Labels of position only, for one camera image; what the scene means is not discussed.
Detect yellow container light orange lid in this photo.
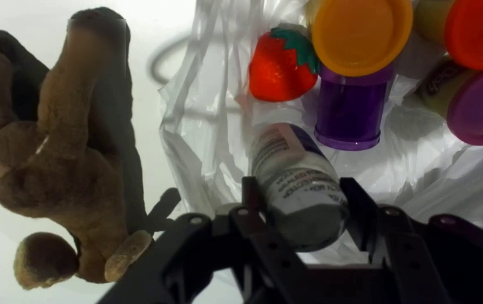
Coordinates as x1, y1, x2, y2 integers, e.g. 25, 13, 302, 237
307, 0, 415, 80

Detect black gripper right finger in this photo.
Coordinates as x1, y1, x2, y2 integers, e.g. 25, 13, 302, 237
339, 176, 454, 304

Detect white plastic bag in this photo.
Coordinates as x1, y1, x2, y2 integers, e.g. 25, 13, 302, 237
159, 0, 483, 268

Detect red toy strawberry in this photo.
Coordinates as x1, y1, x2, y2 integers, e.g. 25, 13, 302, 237
248, 24, 321, 105

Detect white-lid jar blue label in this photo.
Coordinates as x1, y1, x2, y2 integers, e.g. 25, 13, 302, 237
250, 122, 350, 252

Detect brown toy deer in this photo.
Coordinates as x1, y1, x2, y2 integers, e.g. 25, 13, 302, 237
0, 6, 154, 293

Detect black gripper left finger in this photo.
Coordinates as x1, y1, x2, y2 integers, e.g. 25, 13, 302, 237
96, 176, 311, 304

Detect purple plastic container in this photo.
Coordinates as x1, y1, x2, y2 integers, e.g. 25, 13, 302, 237
314, 65, 399, 153

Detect yellow container red-orange lid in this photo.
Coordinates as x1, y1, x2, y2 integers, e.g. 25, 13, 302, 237
415, 0, 483, 73

